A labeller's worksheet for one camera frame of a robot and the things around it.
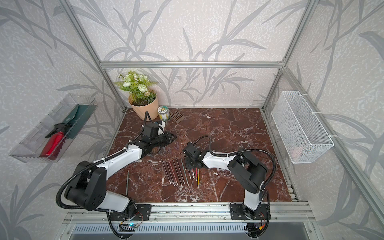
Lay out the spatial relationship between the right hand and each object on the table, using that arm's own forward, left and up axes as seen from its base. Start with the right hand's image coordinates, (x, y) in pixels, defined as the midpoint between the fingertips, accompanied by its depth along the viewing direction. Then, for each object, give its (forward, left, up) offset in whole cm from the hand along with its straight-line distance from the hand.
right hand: (188, 161), depth 91 cm
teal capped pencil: (-3, +3, 0) cm, 4 cm away
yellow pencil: (-10, -6, 0) cm, 12 cm away
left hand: (+10, +6, +14) cm, 18 cm away
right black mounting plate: (-27, -27, +1) cm, 38 cm away
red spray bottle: (-6, +51, +36) cm, 62 cm away
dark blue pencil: (-7, +10, 0) cm, 12 cm away
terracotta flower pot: (+33, +25, +15) cm, 44 cm away
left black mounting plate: (-27, +22, +1) cm, 35 cm away
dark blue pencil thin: (-7, +13, 0) cm, 14 cm away
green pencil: (-12, +34, 0) cm, 36 cm away
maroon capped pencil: (-8, -5, 0) cm, 9 cm away
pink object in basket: (-5, -54, +21) cm, 59 cm away
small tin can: (+35, +19, +7) cm, 40 cm away
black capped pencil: (-3, +8, 0) cm, 8 cm away
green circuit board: (-32, +25, +1) cm, 40 cm away
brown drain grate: (+36, +10, +2) cm, 37 cm away
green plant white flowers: (+39, +32, +28) cm, 58 cm away
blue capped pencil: (-4, +5, 0) cm, 6 cm away
